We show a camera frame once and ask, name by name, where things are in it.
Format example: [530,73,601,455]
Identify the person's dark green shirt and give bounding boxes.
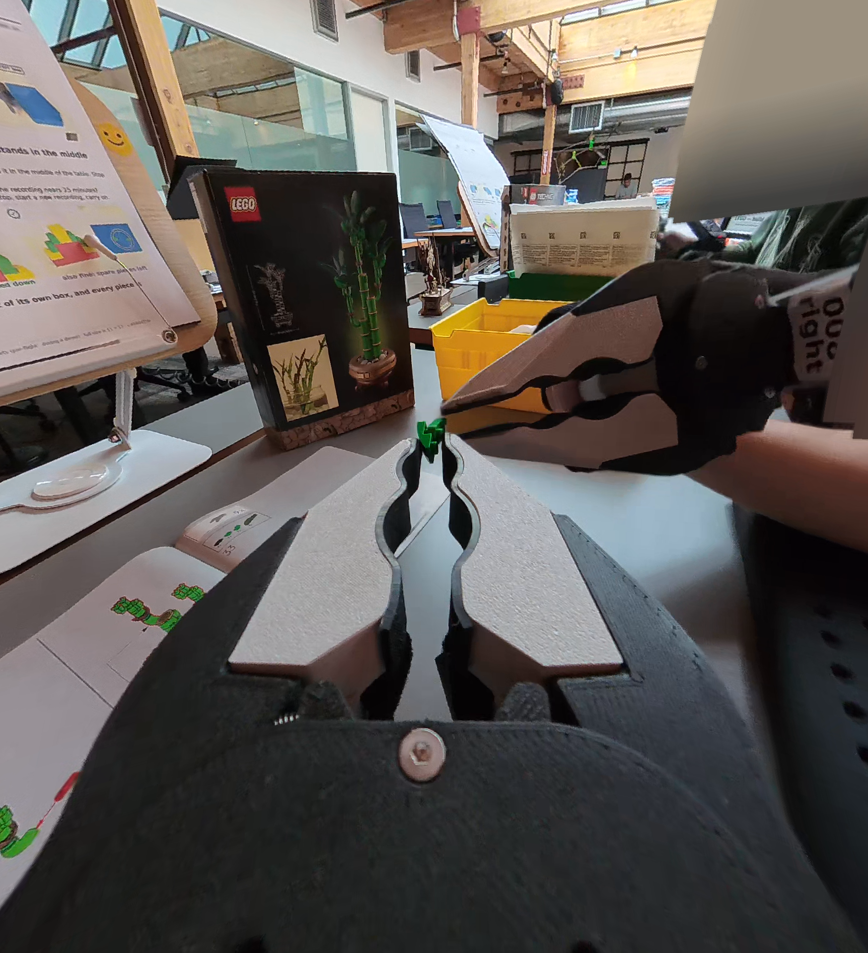
[672,197,868,281]

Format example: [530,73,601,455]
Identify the black perforated mat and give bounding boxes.
[732,502,868,953]

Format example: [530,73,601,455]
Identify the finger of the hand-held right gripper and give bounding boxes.
[444,392,678,472]
[440,295,665,417]

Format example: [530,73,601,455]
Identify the green plastic bin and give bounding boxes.
[508,271,629,303]

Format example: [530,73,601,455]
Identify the white paper bags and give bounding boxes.
[507,198,663,278]

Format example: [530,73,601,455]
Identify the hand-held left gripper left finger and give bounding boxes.
[229,438,421,720]

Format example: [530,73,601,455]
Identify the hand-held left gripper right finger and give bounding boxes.
[437,435,624,720]

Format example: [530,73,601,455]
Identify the printed instruction sheet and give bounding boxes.
[0,0,205,381]

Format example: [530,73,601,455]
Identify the yellow plastic parts bin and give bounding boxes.
[430,298,578,415]

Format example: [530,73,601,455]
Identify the person's right forearm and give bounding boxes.
[691,417,868,568]

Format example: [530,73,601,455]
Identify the open instruction booklet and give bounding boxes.
[0,444,447,932]

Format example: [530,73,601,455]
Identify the white document stand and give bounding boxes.
[0,74,219,584]

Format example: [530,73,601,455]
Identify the wooden support post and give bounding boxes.
[110,0,201,162]

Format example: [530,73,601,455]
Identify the yellow smiley sticker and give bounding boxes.
[95,112,138,159]

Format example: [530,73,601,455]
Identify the black bamboo set box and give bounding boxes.
[190,167,417,452]

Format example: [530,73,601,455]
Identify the background document stand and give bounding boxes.
[423,115,514,255]

